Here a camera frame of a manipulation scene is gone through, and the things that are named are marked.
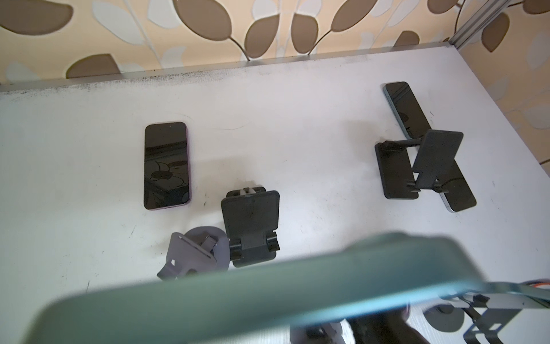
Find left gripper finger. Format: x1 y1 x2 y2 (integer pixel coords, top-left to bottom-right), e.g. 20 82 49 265
347 307 423 343

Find green phone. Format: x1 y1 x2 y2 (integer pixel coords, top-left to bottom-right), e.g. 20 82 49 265
24 232 484 343
375 82 477 212

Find purple edged phone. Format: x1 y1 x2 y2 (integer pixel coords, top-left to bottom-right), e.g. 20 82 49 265
143 122 191 211

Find round black stand front right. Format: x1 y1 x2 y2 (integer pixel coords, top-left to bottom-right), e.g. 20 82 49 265
423 279 549 343

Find black rectangular stand left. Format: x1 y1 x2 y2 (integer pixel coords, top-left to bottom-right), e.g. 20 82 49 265
221 186 280 268

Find black rectangular stand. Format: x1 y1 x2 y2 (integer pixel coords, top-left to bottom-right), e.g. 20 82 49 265
375 130 463 200
221 186 280 268

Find black rectangular stand back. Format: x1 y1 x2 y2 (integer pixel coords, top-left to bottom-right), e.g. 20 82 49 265
375 130 463 200

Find round purple stand far left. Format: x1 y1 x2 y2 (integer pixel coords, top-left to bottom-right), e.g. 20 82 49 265
157 226 230 280

